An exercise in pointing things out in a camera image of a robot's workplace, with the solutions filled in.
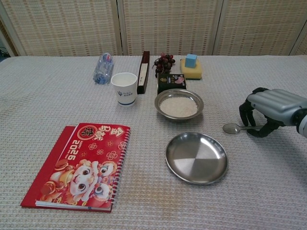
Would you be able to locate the steel bowl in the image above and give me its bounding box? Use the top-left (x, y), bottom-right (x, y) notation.
top-left (154, 89), bottom-right (204, 121)

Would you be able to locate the black and silver right hand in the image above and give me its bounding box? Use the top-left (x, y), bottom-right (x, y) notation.
top-left (238, 87), bottom-right (303, 138)

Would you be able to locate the white woven tablecloth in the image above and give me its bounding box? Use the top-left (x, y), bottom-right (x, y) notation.
top-left (0, 55), bottom-right (307, 230)

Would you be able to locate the beige woven folding screen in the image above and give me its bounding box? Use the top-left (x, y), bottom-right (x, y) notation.
top-left (0, 0), bottom-right (307, 57)

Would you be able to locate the yellow sponge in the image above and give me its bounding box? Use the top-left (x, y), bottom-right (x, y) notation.
top-left (179, 58), bottom-right (203, 81)

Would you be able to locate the bunch of red grapes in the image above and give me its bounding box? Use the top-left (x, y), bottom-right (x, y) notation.
top-left (153, 53), bottom-right (176, 78)

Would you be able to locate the white paper cup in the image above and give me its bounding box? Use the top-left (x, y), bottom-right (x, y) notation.
top-left (110, 72), bottom-right (138, 108)

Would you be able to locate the long dark red box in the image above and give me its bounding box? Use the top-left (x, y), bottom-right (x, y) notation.
top-left (136, 50), bottom-right (151, 94)

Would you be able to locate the red spiral calendar notebook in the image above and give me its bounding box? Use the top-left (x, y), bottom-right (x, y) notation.
top-left (20, 123), bottom-right (131, 213)

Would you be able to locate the flat steel plate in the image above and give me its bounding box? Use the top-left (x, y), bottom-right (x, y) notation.
top-left (165, 132), bottom-right (229, 185)

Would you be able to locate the small metal spoon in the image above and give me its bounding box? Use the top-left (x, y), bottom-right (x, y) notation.
top-left (222, 123), bottom-right (264, 134)

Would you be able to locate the light blue cube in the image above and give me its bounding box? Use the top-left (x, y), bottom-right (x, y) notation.
top-left (185, 54), bottom-right (199, 68)

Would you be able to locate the clear plastic water bottle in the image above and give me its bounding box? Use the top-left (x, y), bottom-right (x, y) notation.
top-left (92, 53), bottom-right (114, 85)

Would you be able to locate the white granular powder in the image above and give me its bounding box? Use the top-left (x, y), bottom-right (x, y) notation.
top-left (159, 96), bottom-right (199, 118)

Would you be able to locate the black small box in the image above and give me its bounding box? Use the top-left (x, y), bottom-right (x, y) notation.
top-left (157, 73), bottom-right (188, 95)

